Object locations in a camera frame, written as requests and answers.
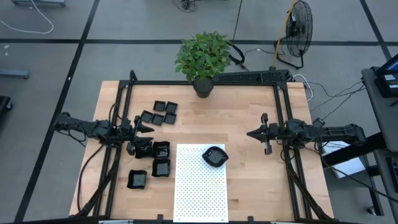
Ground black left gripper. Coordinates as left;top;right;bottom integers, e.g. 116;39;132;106
119;115;155;156

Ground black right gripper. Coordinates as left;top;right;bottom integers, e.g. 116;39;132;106
247;113;280;156

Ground black wavy square plate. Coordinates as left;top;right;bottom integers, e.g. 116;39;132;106
152;141;171;159
134;140;154;159
151;158;172;178
126;169;148;190

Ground black leaf-shaped plate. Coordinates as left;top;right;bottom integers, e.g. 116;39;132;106
201;146;229;168

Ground black vented controller box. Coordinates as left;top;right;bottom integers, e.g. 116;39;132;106
213;69;290;85

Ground black plant pot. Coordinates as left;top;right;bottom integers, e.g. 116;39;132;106
192;77;215;99

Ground white perforated metal shelf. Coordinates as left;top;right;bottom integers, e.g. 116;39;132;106
172;142;229;223

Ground green leafy plant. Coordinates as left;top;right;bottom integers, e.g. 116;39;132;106
174;30;233;84

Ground white flat box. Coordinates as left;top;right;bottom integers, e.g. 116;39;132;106
319;136;367;179

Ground black floor fan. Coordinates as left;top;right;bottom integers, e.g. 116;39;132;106
273;0;314;70

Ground grey computer desk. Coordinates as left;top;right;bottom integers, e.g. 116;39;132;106
323;66;398;217

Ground black labelled box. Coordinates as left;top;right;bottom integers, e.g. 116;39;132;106
374;73;398;98

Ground black keyboard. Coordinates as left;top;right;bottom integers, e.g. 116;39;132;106
386;157;398;191

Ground black wheeled base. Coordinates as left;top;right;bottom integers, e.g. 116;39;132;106
0;95;13;113

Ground grey metal foot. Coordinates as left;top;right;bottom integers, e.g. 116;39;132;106
0;68;30;80

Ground blue screen monitor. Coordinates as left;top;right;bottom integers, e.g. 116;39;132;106
376;53;398;75

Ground grey metal base bar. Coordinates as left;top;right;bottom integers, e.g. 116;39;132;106
11;0;67;7

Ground black aluminium rig frame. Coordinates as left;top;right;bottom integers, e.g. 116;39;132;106
68;69;335;223

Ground white power cable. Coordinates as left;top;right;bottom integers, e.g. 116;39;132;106
291;73;314;102

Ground yellow hanging cord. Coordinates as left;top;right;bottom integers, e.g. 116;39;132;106
272;0;297;69

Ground white floor cable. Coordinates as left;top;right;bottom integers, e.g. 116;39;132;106
0;0;55;35

